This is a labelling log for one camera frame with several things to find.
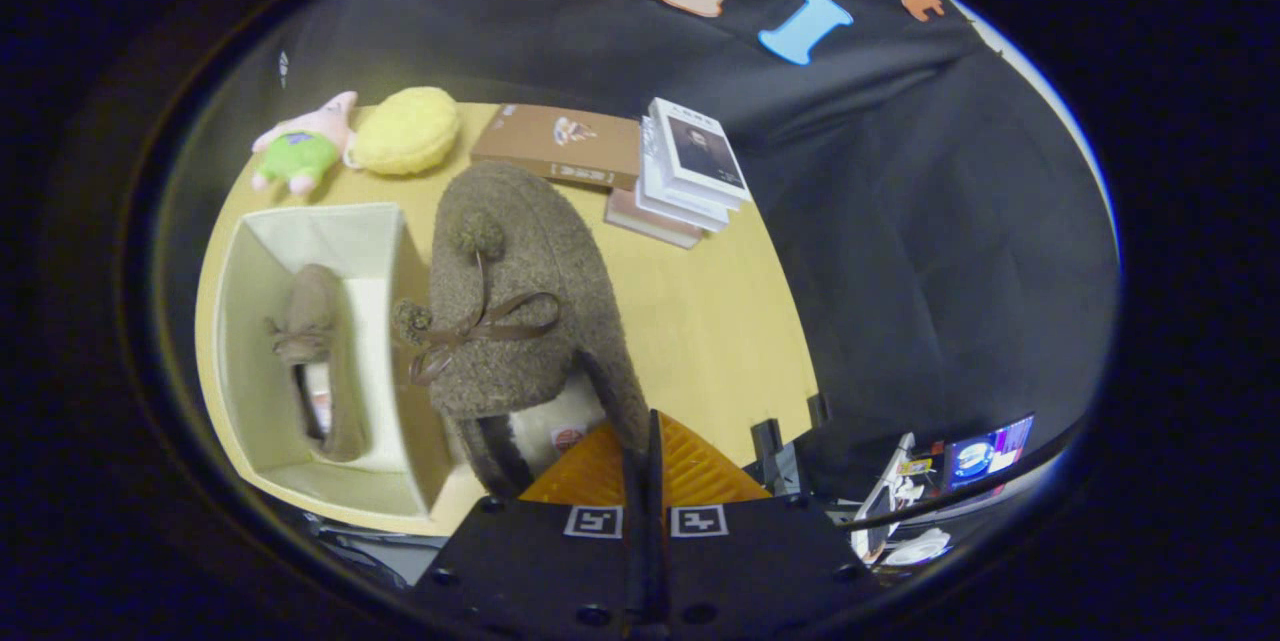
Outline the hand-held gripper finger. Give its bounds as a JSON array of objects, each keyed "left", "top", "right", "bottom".
[
  {"left": 415, "top": 409, "right": 651, "bottom": 641},
  {"left": 648, "top": 409, "right": 881, "bottom": 641}
]

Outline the pink and green plush toy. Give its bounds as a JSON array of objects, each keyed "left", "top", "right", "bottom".
[{"left": 250, "top": 91, "right": 359, "bottom": 199}]

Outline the brown fuzzy slipper shoe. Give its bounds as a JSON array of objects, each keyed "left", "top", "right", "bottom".
[
  {"left": 392, "top": 161, "right": 651, "bottom": 500},
  {"left": 265, "top": 264, "right": 369, "bottom": 464}
]

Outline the yellow round plush cushion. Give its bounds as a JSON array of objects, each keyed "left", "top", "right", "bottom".
[{"left": 345, "top": 86, "right": 462, "bottom": 177}]

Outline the beige fabric storage box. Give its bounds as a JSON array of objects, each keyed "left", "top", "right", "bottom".
[{"left": 213, "top": 201, "right": 471, "bottom": 522}]

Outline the white object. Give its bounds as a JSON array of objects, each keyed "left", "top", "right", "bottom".
[{"left": 850, "top": 431, "right": 916, "bottom": 562}]

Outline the lit laptop screen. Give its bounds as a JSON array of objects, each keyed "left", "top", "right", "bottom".
[{"left": 943, "top": 414, "right": 1036, "bottom": 494}]

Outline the pale pink book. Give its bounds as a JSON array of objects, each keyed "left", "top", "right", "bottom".
[{"left": 604, "top": 186, "right": 705, "bottom": 250}]

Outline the brown cover book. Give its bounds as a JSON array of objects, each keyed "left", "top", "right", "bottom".
[{"left": 470, "top": 103, "right": 643, "bottom": 190}]

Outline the white book with portrait cover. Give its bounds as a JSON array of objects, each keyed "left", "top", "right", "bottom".
[{"left": 648, "top": 97, "right": 751, "bottom": 205}]

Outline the black backdrop cloth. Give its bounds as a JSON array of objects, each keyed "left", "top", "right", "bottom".
[{"left": 160, "top": 0, "right": 1119, "bottom": 522}]

